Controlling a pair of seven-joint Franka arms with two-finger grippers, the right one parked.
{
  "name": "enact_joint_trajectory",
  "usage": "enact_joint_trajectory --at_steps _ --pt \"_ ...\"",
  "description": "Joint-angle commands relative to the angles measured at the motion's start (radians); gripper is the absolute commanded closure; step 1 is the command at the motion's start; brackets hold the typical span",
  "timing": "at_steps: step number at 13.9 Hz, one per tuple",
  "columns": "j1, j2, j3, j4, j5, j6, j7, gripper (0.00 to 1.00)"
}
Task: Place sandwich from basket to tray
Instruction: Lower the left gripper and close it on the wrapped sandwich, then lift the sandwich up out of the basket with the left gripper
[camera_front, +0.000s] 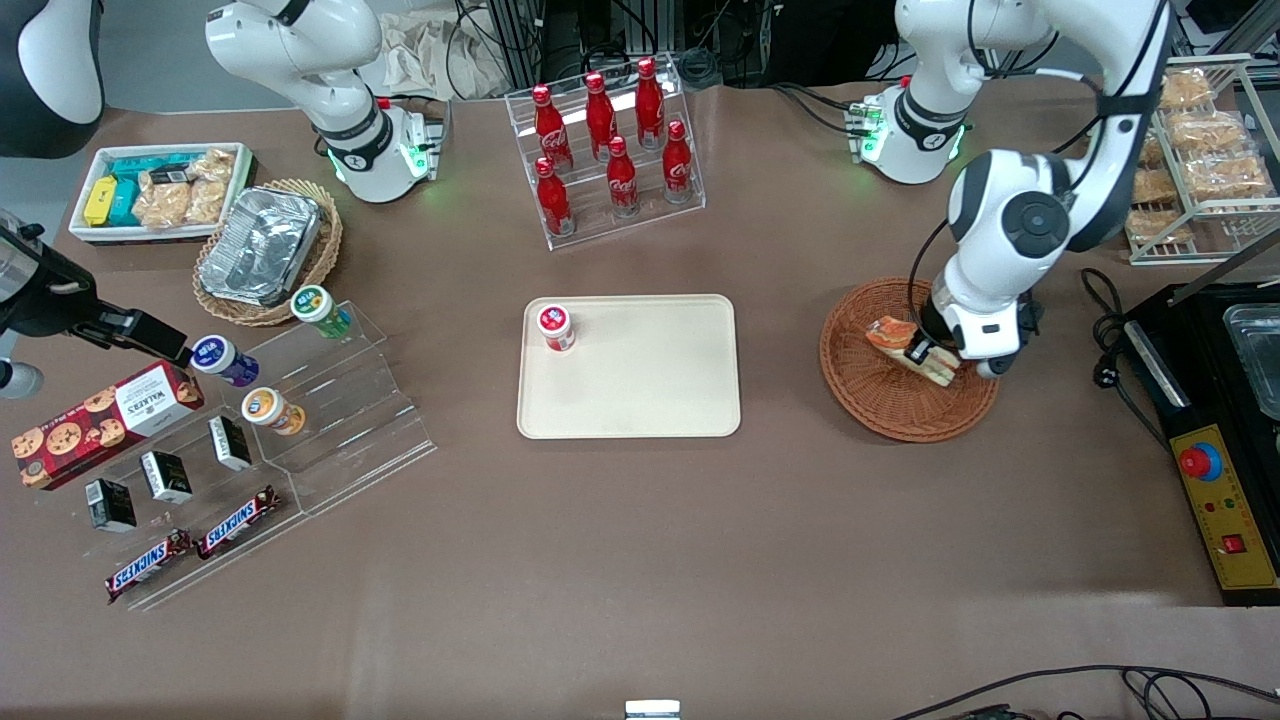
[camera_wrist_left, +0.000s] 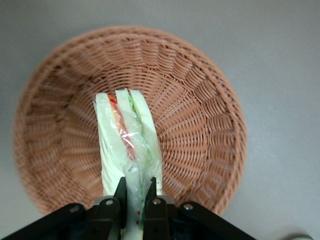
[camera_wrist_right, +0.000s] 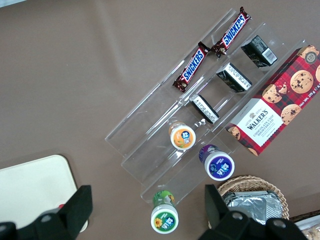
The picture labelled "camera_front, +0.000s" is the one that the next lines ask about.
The red-lid white yogurt cup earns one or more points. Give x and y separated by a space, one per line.
556 325

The black equipment rack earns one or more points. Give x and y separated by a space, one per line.
560 30

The white rectangular bin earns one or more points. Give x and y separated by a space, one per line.
90 235

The orange-lid snack cup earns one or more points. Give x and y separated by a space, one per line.
270 410

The crumpled beige paper bag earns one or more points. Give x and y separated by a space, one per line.
420 55

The black countertop appliance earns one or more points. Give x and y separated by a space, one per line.
1200 380

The bagged fried snack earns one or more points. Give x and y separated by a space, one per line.
1155 152
1225 178
1155 187
1205 130
1185 88
1158 227

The steel pan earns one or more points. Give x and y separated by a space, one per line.
1260 350

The yellow small box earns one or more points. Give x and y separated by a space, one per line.
100 202

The clear acrylic bottle rack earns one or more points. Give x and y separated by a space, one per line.
590 228

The green-lid snack cup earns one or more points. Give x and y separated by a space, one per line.
318 308

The round brown wicker basket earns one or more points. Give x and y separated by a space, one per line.
900 415

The red cola bottle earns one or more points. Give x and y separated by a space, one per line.
677 165
554 200
551 125
600 115
650 100
623 180

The teal small box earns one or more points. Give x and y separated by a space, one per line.
145 163
125 202

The aluminium foil container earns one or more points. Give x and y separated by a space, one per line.
260 245

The clear acrylic stepped display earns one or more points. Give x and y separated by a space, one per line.
350 420

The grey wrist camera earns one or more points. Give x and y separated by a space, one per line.
993 367
22 380

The Snickers chocolate bar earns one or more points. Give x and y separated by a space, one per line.
238 522
148 567

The yellow control panel box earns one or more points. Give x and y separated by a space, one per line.
1235 510

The small black carton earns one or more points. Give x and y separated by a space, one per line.
166 478
111 505
230 443

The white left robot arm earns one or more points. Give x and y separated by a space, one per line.
1030 215

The red emergency stop button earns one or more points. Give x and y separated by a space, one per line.
1200 462

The triangular sandwich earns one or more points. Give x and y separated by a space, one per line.
890 333

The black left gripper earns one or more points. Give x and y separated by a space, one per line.
932 325

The red Walkers cookie box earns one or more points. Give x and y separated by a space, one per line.
100 425

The purple-lid snack cup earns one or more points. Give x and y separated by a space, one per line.
222 360

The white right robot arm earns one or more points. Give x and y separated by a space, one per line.
300 40

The clear bag of crackers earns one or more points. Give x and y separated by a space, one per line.
160 205
207 200
213 165

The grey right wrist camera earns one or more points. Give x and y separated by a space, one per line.
22 380

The oval tan wicker basket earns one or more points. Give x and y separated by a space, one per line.
325 255

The beige plastic tray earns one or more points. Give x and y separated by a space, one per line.
640 385

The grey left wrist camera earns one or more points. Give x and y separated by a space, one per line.
993 367

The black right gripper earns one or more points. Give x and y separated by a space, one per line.
50 308

